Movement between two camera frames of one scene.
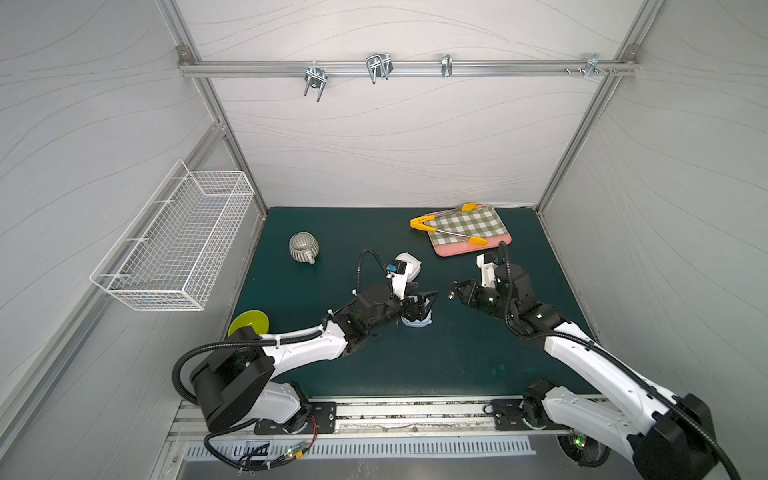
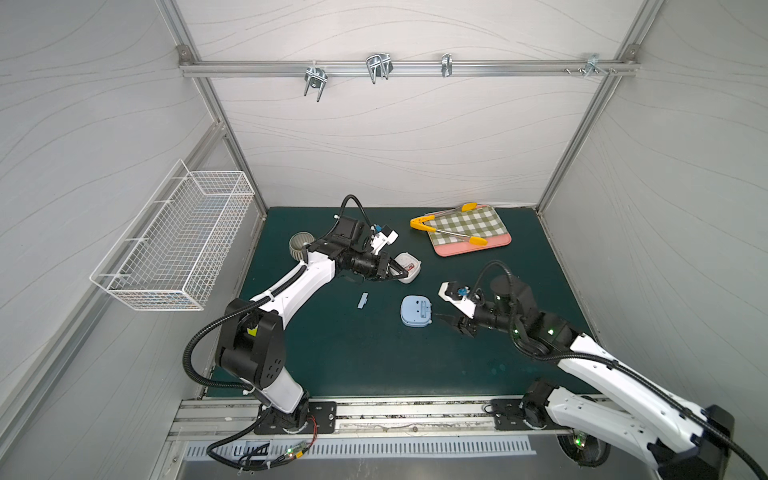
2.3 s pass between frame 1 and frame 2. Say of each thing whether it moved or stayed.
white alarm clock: stayed
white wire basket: stayed
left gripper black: moved
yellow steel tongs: stayed
